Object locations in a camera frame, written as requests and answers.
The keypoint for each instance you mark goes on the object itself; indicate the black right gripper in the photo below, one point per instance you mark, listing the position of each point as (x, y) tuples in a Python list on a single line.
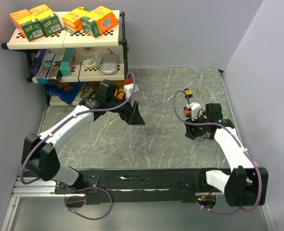
[(189, 133)]

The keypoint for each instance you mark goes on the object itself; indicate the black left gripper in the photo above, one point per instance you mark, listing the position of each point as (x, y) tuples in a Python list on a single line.
[(134, 118)]

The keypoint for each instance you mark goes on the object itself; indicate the orange padlock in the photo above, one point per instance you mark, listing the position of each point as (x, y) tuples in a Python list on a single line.
[(187, 112)]

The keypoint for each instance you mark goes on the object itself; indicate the yellow padlock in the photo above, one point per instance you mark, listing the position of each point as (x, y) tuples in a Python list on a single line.
[(188, 93)]

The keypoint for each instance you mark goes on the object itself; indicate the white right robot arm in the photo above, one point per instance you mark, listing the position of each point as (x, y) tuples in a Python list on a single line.
[(233, 154)]

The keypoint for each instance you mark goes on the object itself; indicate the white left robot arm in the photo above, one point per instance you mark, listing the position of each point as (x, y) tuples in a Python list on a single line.
[(40, 151)]

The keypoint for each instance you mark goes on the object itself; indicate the orange honey dijon bag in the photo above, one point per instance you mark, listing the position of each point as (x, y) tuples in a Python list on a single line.
[(120, 88)]

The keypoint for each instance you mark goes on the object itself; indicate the olive brown snack bag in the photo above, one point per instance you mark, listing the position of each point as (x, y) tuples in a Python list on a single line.
[(88, 88)]

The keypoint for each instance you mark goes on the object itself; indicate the silver mesh pouch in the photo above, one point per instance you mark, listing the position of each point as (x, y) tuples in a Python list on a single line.
[(109, 65)]

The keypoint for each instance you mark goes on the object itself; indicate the paper towel roll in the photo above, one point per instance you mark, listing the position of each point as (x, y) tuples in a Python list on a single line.
[(90, 57)]

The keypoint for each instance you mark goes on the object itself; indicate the beige three-tier shelf rack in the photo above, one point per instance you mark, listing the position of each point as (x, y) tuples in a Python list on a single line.
[(72, 69)]

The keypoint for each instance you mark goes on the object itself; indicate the grey black box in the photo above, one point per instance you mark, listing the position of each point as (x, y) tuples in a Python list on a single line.
[(54, 75)]

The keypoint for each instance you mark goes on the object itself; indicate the white grey box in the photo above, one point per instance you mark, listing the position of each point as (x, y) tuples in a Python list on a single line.
[(44, 68)]

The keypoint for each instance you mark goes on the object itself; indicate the orange green sponge box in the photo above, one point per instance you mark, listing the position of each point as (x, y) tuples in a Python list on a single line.
[(27, 24), (49, 20), (98, 21)]

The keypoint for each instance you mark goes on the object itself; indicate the purple box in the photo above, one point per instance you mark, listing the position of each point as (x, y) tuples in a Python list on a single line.
[(36, 63)]

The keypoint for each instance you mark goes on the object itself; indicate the yellow orange sponge pack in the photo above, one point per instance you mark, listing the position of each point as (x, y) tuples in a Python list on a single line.
[(72, 19)]

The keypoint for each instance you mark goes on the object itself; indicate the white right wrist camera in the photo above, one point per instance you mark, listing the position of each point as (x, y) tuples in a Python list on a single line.
[(194, 108)]

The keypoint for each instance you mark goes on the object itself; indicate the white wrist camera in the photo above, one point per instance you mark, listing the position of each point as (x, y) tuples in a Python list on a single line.
[(130, 88), (194, 108)]

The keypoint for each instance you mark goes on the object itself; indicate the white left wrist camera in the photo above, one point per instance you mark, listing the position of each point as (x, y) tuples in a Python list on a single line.
[(130, 88)]

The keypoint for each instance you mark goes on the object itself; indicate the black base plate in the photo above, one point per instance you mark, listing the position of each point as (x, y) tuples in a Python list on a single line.
[(96, 195)]

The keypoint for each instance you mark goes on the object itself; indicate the aluminium rail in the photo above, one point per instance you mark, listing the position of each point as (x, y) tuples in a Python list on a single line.
[(36, 188)]

